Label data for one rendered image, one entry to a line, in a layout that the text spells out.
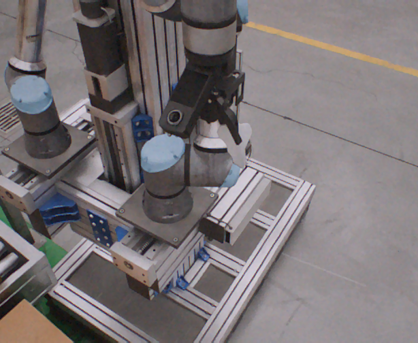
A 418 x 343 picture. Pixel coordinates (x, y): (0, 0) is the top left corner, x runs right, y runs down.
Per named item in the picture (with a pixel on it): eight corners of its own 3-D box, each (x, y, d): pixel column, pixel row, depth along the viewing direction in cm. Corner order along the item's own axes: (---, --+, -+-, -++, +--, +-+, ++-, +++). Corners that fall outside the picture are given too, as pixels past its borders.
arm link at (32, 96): (25, 137, 137) (11, 101, 127) (17, 113, 145) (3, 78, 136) (64, 125, 141) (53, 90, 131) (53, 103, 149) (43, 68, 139)
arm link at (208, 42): (218, 35, 56) (166, 18, 59) (218, 66, 60) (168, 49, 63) (246, 11, 61) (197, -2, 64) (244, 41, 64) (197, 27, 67)
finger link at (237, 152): (269, 148, 74) (243, 102, 71) (252, 170, 71) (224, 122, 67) (255, 151, 77) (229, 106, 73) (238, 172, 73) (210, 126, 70)
